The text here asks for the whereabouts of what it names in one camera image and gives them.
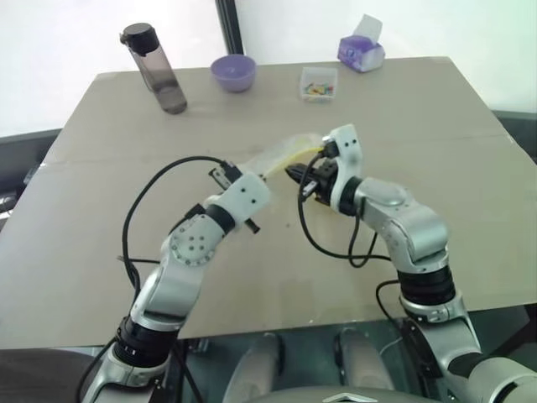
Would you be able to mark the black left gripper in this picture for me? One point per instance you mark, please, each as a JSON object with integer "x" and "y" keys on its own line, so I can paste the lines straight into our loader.
{"x": 221, "y": 176}

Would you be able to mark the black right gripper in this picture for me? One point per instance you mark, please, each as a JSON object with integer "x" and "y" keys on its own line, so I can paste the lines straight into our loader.
{"x": 324, "y": 175}

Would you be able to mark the clear plastic bag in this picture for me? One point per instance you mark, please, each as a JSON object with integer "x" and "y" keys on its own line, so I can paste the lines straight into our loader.
{"x": 282, "y": 154}

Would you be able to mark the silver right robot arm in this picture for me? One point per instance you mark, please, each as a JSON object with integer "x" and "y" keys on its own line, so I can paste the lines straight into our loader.
{"x": 413, "y": 235}

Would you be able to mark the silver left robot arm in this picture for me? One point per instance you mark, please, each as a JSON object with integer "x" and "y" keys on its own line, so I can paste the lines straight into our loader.
{"x": 180, "y": 268}

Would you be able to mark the clear box of coloured clips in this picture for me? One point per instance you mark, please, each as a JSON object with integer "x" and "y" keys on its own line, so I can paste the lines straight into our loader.
{"x": 319, "y": 85}

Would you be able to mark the purple bowl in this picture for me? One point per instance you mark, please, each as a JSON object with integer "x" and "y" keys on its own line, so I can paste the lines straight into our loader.
{"x": 233, "y": 72}

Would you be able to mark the smoky water bottle black lid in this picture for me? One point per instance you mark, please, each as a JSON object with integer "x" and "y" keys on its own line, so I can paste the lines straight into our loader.
{"x": 155, "y": 69}

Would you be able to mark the purple tissue pack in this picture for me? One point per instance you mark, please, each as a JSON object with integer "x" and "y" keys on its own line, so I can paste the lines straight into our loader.
{"x": 361, "y": 48}

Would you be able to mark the grey rounded robot leg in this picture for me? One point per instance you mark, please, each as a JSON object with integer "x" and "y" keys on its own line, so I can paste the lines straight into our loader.
{"x": 257, "y": 365}
{"x": 363, "y": 364}

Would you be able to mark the dark robot torso plate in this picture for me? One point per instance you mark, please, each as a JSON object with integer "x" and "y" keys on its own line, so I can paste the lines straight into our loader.
{"x": 335, "y": 397}

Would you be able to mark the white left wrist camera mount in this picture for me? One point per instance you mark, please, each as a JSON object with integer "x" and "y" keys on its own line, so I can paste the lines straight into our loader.
{"x": 251, "y": 196}

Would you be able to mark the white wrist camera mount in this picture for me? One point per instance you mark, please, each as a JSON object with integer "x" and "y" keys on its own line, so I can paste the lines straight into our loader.
{"x": 251, "y": 196}
{"x": 349, "y": 153}

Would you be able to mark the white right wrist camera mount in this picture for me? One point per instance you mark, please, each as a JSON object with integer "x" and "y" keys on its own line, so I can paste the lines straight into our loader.
{"x": 349, "y": 153}

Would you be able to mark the black window post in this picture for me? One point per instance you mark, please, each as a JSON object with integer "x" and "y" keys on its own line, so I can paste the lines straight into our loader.
{"x": 229, "y": 26}

